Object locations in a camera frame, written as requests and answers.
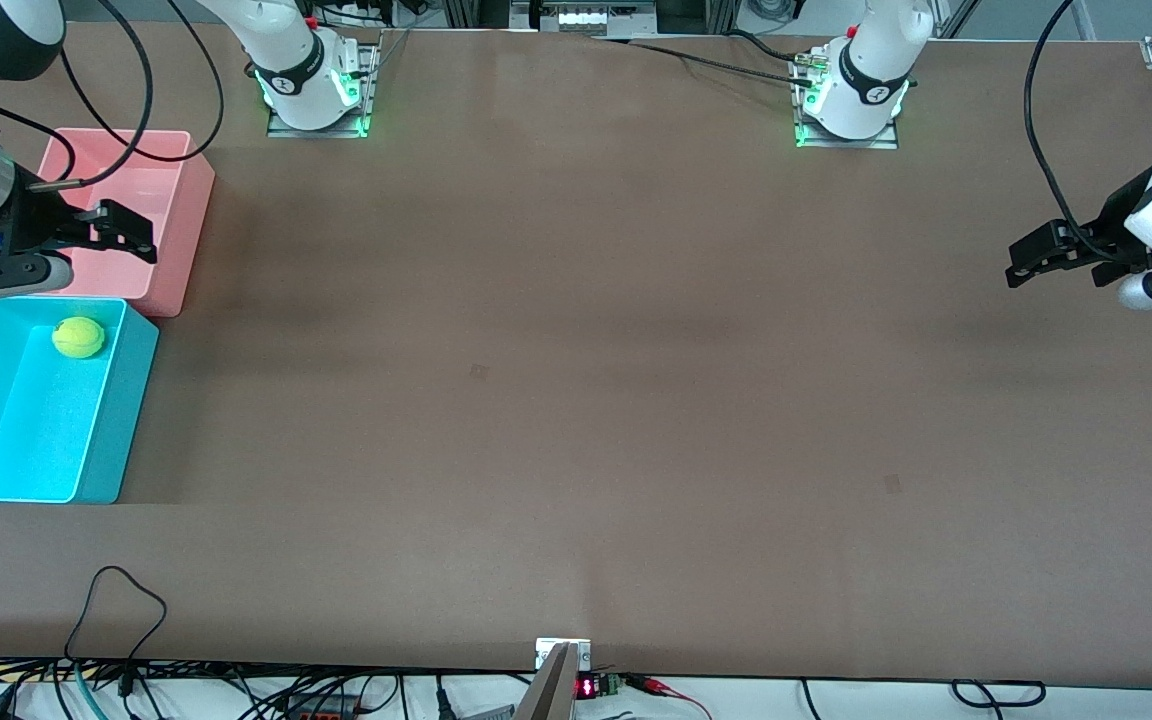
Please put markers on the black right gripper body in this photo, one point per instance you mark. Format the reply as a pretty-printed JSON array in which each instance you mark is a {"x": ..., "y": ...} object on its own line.
[{"x": 33, "y": 221}]

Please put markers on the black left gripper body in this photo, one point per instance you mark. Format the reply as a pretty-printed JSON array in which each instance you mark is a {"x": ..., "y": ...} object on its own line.
[{"x": 1117, "y": 226}]

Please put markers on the yellow-green Roland Garros tennis ball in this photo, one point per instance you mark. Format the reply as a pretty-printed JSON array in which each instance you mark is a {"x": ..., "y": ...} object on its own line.
[{"x": 78, "y": 338}]

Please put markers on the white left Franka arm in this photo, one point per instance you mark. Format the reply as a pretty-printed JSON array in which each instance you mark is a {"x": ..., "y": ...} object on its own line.
[{"x": 871, "y": 70}]

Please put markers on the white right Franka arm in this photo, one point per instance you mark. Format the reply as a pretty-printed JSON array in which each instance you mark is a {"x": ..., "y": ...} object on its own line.
[{"x": 286, "y": 60}]

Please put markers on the pink plastic bin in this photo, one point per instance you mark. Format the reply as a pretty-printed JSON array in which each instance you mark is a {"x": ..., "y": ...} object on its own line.
[{"x": 156, "y": 230}]

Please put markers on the blue plastic bin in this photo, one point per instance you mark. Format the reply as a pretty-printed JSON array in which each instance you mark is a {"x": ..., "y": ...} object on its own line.
[{"x": 36, "y": 420}]

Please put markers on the grey power strip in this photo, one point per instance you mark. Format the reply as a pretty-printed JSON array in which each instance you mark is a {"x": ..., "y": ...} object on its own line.
[{"x": 586, "y": 18}]

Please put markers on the red LED display module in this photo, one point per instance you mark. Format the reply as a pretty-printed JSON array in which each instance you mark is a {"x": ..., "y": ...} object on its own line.
[{"x": 588, "y": 688}]

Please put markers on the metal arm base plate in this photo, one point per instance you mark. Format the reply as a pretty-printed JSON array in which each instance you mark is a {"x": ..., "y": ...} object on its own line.
[
  {"x": 846, "y": 143},
  {"x": 316, "y": 131}
]

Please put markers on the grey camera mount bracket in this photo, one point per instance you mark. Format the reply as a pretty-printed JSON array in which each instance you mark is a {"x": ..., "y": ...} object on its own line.
[{"x": 556, "y": 690}]

